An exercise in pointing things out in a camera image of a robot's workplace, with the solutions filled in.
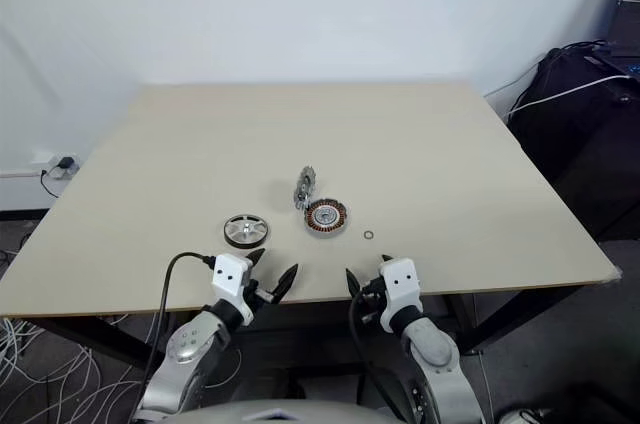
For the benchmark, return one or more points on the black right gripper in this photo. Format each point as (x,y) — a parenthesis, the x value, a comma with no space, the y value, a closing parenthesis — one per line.
(372,290)

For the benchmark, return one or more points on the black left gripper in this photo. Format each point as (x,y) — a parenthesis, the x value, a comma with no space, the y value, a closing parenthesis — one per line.
(262,296)

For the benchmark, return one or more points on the silver spoked rotor wheel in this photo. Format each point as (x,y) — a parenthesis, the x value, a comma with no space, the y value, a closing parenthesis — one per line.
(245,229)

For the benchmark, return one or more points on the copper wound motor stator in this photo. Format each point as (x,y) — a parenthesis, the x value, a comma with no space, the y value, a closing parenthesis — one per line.
(327,216)

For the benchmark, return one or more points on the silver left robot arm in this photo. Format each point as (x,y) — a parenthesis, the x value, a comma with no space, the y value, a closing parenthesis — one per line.
(187,339)

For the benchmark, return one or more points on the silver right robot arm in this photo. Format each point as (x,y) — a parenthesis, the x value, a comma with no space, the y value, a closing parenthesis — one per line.
(435,349)

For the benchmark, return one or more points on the grey robot torso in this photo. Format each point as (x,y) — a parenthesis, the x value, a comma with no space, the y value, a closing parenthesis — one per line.
(225,404)

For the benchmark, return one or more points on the black power adapter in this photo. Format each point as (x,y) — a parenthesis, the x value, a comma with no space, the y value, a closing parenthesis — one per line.
(66,162)

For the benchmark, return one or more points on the black fabric bag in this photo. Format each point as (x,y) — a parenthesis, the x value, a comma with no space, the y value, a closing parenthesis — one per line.
(575,144)

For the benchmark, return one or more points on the black laptop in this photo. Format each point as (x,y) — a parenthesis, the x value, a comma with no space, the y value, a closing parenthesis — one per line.
(631,4)

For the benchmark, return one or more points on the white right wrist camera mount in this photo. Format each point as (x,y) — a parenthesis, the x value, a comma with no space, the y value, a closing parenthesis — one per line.
(400,284)

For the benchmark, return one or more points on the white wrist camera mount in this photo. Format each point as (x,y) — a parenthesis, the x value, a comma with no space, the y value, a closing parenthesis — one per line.
(230,276)
(400,284)

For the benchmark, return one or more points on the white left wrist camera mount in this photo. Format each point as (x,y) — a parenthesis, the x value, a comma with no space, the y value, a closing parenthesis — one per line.
(230,276)

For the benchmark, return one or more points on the black metal table frame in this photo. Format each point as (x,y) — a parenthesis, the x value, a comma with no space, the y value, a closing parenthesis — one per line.
(90,329)

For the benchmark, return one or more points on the white wall power outlet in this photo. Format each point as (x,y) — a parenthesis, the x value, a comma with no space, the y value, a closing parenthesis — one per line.
(40,158)

